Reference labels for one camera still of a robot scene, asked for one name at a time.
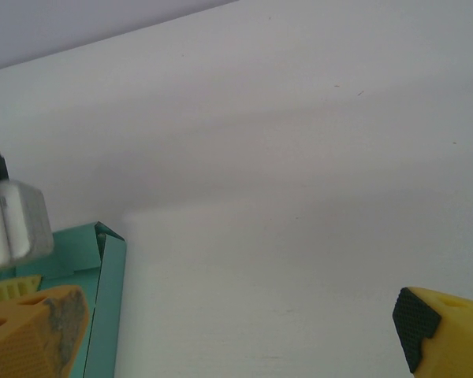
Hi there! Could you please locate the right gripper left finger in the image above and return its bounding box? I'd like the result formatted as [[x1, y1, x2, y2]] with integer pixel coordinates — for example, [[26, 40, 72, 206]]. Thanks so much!
[[0, 284, 91, 378]]

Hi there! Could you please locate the teal cardboard box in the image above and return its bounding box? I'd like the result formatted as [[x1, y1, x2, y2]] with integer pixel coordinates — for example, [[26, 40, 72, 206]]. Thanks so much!
[[0, 220, 128, 378]]

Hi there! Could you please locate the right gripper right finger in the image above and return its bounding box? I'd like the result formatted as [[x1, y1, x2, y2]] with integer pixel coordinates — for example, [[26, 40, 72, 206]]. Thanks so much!
[[392, 286, 473, 376]]

